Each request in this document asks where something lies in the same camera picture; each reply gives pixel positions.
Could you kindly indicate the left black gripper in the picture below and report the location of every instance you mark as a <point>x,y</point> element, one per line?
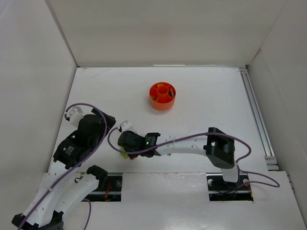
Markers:
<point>105,117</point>

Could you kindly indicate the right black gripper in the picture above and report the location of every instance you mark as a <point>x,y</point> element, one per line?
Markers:
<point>123,143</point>

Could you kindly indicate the lime long lego brick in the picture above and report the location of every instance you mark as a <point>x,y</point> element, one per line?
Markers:
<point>124,155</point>

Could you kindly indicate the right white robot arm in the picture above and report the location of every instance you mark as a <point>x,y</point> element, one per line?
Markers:
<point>217,147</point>

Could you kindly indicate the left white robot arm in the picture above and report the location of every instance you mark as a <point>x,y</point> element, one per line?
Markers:
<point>51,204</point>

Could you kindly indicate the orange round divided container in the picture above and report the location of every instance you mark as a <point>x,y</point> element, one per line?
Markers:
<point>164,101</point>

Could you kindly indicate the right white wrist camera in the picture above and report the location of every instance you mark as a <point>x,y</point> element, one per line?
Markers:
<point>125,126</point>

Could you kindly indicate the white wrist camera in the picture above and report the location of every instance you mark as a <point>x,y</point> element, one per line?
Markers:
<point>74,116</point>
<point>125,126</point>

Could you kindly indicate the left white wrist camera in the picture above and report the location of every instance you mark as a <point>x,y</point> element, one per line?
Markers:
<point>74,116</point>

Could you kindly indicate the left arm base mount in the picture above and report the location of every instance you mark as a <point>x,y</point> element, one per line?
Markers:
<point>109,187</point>

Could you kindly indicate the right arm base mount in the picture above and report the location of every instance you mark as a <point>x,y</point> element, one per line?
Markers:
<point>220,190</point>

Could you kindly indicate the aluminium rail right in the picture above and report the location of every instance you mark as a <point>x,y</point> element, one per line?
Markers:
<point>269,155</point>

